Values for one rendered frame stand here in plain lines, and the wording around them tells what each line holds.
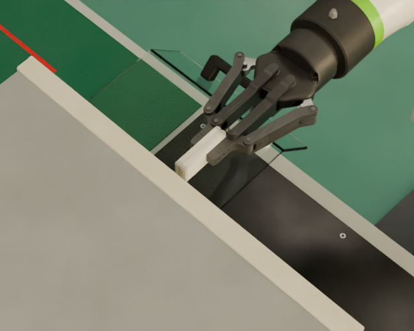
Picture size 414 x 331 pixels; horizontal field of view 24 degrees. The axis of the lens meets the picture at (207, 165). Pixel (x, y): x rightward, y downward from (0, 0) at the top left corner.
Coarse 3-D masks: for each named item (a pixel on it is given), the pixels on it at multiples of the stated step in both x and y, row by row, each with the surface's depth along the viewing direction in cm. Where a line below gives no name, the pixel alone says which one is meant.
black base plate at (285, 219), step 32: (256, 192) 153; (288, 192) 153; (256, 224) 150; (288, 224) 150; (320, 224) 150; (288, 256) 147; (320, 256) 147; (352, 256) 147; (384, 256) 147; (320, 288) 144; (352, 288) 144; (384, 288) 144; (384, 320) 142
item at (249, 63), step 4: (244, 60) 115; (248, 60) 115; (252, 60) 115; (244, 64) 114; (248, 64) 115; (252, 64) 115; (244, 68) 114; (248, 68) 114; (252, 68) 115; (244, 72) 115; (248, 72) 115; (244, 76) 116
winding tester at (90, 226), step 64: (0, 128) 94; (64, 128) 94; (0, 192) 90; (64, 192) 90; (128, 192) 90; (192, 192) 90; (0, 256) 86; (64, 256) 86; (128, 256) 86; (192, 256) 86; (256, 256) 86; (0, 320) 83; (64, 320) 83; (128, 320) 83; (192, 320) 83; (256, 320) 83; (320, 320) 83
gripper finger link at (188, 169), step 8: (216, 136) 108; (224, 136) 109; (208, 144) 107; (216, 144) 108; (200, 152) 107; (192, 160) 106; (200, 160) 108; (184, 168) 106; (192, 168) 107; (200, 168) 109; (184, 176) 107; (192, 176) 109
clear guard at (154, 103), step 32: (160, 64) 130; (192, 64) 135; (96, 96) 127; (128, 96) 127; (160, 96) 127; (192, 96) 127; (128, 128) 124; (160, 128) 124; (192, 128) 124; (160, 160) 122; (224, 160) 122; (256, 160) 122; (224, 192) 119
